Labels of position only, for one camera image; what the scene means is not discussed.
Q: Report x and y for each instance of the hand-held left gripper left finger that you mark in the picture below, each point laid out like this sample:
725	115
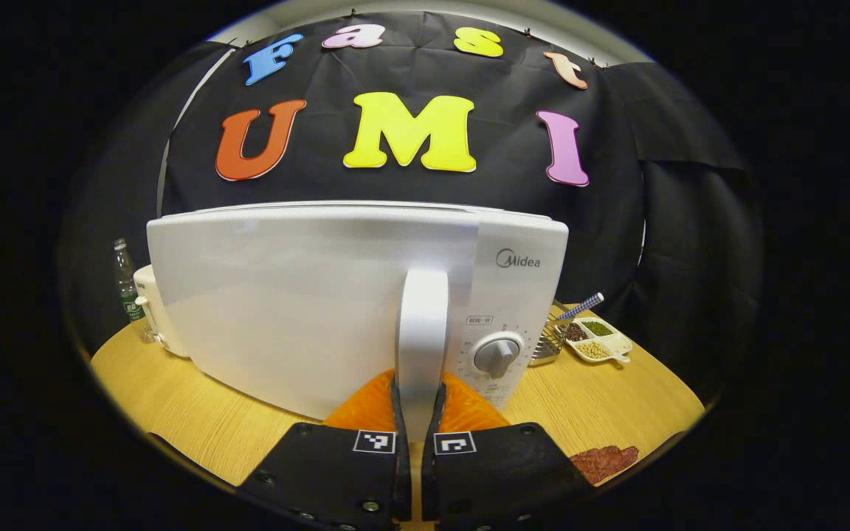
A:
400	457

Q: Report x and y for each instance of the white microwave oven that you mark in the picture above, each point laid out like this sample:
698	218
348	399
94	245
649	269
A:
285	310

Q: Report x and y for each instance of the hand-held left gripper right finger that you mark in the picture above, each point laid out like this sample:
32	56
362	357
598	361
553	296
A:
432	457

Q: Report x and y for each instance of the clear plastic bottle green label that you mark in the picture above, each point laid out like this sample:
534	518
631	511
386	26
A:
128	291

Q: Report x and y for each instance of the white toaster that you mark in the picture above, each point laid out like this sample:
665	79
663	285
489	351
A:
163	332

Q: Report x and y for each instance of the white divided dish of beans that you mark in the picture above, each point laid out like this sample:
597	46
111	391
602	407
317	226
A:
613	343

